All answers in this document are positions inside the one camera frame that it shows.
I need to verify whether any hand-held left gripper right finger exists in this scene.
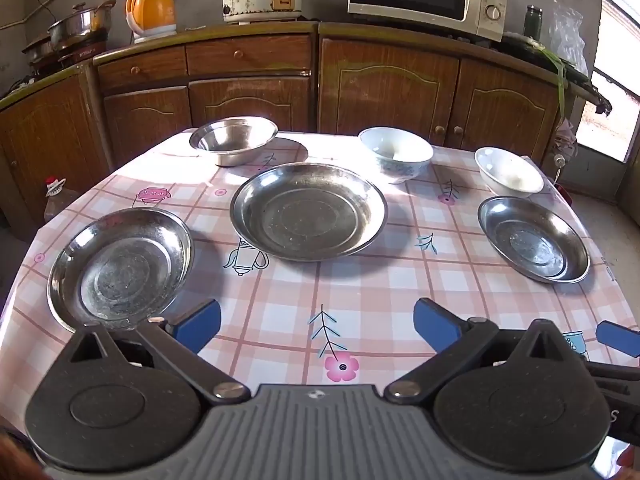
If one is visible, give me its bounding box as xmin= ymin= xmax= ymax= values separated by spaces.
xmin=384 ymin=298 xmax=581 ymax=405

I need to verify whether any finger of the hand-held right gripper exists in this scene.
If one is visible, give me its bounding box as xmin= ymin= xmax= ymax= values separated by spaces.
xmin=596 ymin=320 xmax=640 ymax=359
xmin=582 ymin=359 xmax=640 ymax=398

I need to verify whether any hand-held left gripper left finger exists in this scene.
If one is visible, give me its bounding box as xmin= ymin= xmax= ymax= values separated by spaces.
xmin=65 ymin=299 xmax=252 ymax=406

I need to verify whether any small stainless steel plate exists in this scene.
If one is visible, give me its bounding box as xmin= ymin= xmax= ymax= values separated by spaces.
xmin=477 ymin=196 xmax=591 ymax=285
xmin=46 ymin=208 xmax=195 ymax=332

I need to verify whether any large stainless steel plate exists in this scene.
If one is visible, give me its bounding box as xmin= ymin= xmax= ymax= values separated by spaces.
xmin=230 ymin=162 xmax=388 ymax=262

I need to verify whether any deep stainless steel bowl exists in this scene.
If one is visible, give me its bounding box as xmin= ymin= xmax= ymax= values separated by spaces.
xmin=189 ymin=116 xmax=279 ymax=167

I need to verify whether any plain white ceramic bowl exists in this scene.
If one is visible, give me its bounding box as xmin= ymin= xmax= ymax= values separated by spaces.
xmin=474 ymin=147 xmax=545 ymax=199

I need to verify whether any patterned white ceramic bowl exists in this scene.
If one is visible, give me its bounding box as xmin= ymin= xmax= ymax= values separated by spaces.
xmin=358 ymin=127 xmax=434 ymax=185

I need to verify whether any oil bottle with red cap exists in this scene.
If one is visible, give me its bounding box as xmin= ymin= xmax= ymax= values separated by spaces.
xmin=44 ymin=176 xmax=81 ymax=223

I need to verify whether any grey hanging cloth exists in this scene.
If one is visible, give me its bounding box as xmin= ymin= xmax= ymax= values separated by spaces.
xmin=550 ymin=120 xmax=580 ymax=181

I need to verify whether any window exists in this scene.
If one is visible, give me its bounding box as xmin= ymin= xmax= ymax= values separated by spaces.
xmin=575 ymin=0 xmax=640 ymax=163

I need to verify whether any wooden two-door cabinet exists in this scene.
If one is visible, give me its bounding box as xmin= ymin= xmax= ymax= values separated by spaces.
xmin=317 ymin=22 xmax=576 ymax=166

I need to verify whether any wooden corner cabinet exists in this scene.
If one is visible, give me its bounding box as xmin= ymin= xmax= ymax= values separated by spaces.
xmin=0 ymin=57 xmax=108 ymax=241

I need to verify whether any green onion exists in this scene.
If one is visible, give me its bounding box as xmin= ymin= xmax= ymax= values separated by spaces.
xmin=500 ymin=32 xmax=568 ymax=116

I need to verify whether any dark induction stove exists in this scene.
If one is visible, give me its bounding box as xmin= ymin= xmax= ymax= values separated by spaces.
xmin=30 ymin=42 xmax=108 ymax=68

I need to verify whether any clear plastic bag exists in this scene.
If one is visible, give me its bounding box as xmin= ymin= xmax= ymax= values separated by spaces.
xmin=547 ymin=2 xmax=588 ymax=63

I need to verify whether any orange electric kettle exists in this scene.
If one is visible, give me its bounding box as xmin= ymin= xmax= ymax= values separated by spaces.
xmin=125 ymin=0 xmax=178 ymax=45

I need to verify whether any small steel pan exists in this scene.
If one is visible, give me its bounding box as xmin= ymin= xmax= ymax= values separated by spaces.
xmin=22 ymin=35 xmax=56 ymax=63

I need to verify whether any stainless steel pot with lid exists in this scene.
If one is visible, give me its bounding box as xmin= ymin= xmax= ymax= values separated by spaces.
xmin=47 ymin=0 xmax=117 ymax=51

